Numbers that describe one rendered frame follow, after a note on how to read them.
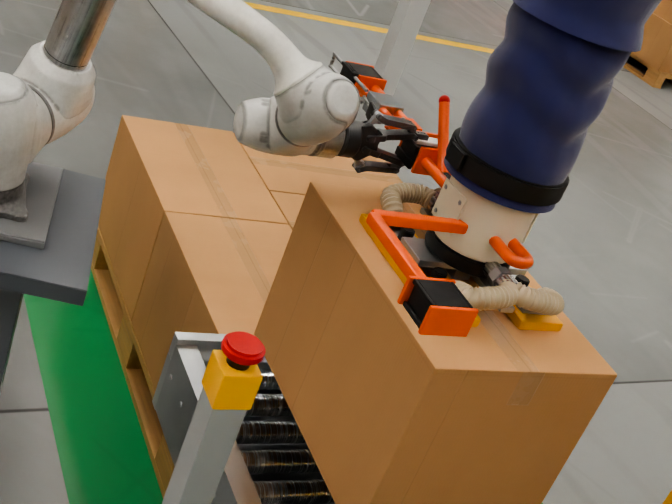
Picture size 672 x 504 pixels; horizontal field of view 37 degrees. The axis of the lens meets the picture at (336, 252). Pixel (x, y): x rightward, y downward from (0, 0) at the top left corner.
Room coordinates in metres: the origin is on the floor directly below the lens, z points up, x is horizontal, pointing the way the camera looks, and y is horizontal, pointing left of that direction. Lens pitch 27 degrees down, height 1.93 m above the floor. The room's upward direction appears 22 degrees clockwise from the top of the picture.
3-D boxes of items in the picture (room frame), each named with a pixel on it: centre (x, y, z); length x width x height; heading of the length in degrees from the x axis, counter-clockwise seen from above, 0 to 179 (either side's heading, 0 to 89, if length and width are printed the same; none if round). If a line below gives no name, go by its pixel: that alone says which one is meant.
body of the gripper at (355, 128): (1.89, 0.04, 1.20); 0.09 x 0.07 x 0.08; 123
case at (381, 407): (1.76, -0.23, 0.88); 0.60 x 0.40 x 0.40; 33
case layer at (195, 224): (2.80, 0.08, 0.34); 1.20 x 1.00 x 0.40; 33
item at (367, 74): (2.26, 0.09, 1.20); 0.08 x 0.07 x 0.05; 33
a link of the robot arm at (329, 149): (1.85, 0.11, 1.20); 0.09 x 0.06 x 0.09; 33
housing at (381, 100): (2.14, 0.02, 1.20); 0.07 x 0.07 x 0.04; 33
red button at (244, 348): (1.32, 0.08, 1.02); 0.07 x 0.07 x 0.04
